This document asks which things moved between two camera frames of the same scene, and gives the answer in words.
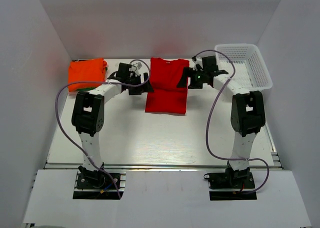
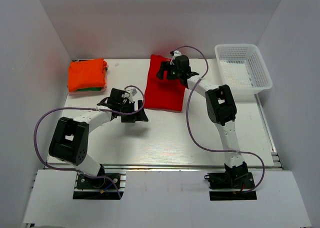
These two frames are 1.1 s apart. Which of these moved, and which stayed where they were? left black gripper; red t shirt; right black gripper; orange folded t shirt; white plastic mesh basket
Moved: right black gripper; left black gripper
Stayed: orange folded t shirt; white plastic mesh basket; red t shirt
